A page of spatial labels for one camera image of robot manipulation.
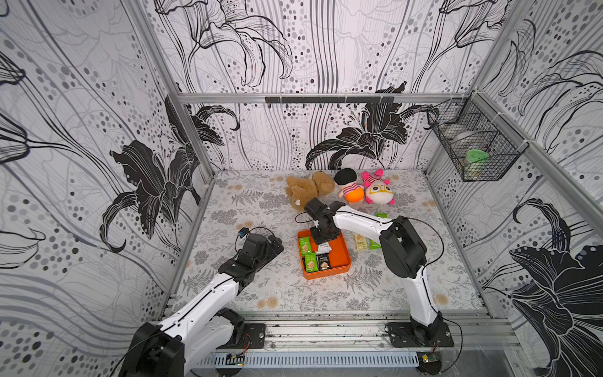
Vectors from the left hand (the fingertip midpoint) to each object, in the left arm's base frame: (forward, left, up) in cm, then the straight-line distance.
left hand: (277, 251), depth 86 cm
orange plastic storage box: (+3, -14, -2) cm, 14 cm away
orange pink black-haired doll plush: (+31, -30, 0) cm, 43 cm away
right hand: (+10, -17, -6) cm, 21 cm away
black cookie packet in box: (-2, -17, -2) cm, 18 cm away
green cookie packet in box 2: (-3, -13, -3) cm, 13 cm away
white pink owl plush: (+30, -41, +3) cm, 51 cm away
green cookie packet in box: (+4, -10, -3) cm, 11 cm away
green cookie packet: (+22, -44, -5) cm, 49 cm away
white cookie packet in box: (+3, -18, -4) cm, 18 cm away
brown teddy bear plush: (+26, -8, +4) cm, 27 cm away
